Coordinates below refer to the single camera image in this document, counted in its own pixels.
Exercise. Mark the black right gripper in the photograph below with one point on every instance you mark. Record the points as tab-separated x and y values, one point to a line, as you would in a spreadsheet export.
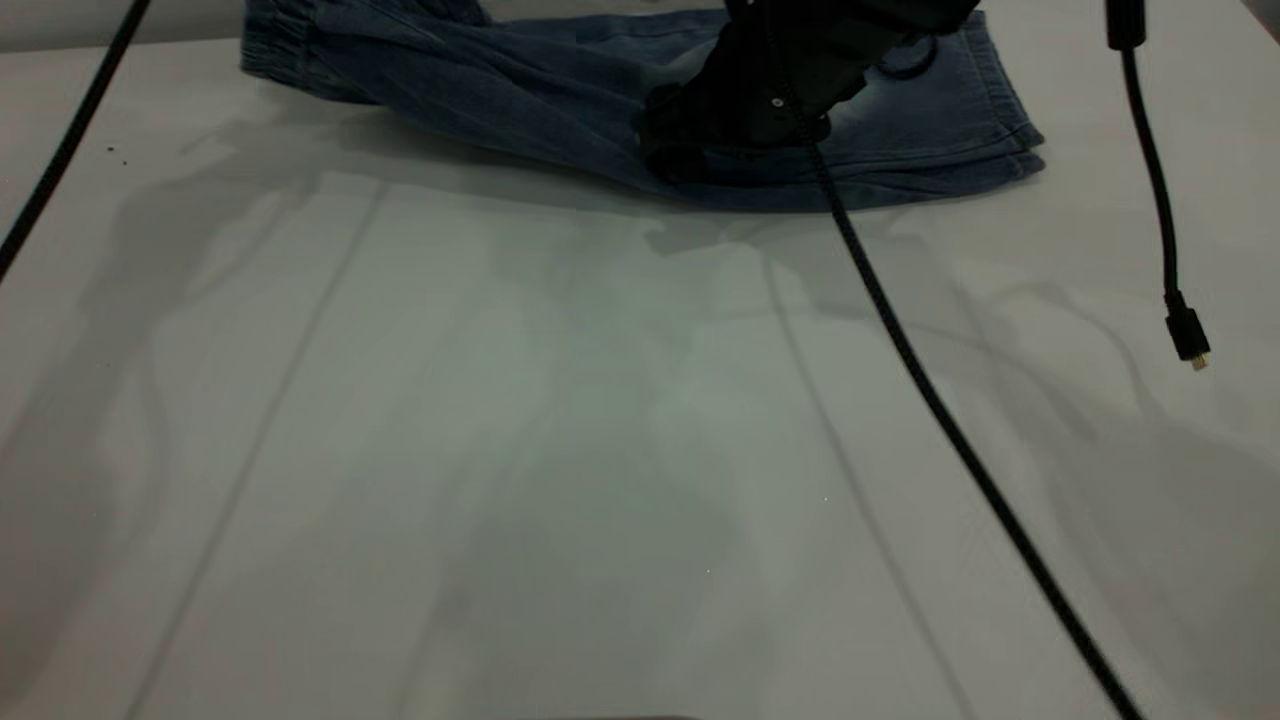
800	60

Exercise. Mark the blue denim shorts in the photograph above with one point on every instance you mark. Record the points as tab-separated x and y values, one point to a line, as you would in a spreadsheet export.
540	100

